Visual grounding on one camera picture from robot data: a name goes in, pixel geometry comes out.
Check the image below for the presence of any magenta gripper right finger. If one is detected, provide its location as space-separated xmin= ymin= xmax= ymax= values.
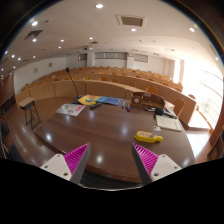
xmin=131 ymin=143 xmax=181 ymax=185

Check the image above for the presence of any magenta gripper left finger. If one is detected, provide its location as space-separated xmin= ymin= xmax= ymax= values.
xmin=41 ymin=143 xmax=91 ymax=184

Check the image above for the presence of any white charger plug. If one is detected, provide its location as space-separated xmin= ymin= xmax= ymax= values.
xmin=153 ymin=126 xmax=161 ymax=135

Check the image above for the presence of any yellow power strip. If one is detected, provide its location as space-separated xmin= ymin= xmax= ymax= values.
xmin=134 ymin=131 xmax=163 ymax=143

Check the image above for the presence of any white open notebook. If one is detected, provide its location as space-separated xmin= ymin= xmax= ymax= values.
xmin=156 ymin=115 xmax=182 ymax=132

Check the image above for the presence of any white printed paper sheet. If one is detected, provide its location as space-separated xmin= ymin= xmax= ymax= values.
xmin=56 ymin=104 xmax=85 ymax=116

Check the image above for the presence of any red marker pen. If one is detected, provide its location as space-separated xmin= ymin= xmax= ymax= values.
xmin=127 ymin=104 xmax=131 ymax=112

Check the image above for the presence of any black gooseneck microphone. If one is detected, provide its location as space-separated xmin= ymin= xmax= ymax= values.
xmin=65 ymin=67 xmax=82 ymax=104

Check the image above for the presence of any black remote control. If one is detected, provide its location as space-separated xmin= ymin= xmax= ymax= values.
xmin=89 ymin=102 xmax=102 ymax=109

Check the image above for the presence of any wooden desktop console box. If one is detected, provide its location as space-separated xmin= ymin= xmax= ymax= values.
xmin=131 ymin=92 xmax=165 ymax=109

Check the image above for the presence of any yellow round sheet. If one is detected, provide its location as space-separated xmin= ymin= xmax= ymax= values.
xmin=78 ymin=95 xmax=99 ymax=106

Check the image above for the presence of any wooden chair right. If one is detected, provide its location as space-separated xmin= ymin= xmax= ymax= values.
xmin=174 ymin=98 xmax=185 ymax=116

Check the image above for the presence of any small wooden side table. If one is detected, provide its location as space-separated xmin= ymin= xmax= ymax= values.
xmin=19 ymin=97 xmax=41 ymax=129

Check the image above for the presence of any long curved wooden bench desk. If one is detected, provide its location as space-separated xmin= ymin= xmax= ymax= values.
xmin=15 ymin=80 xmax=196 ymax=123

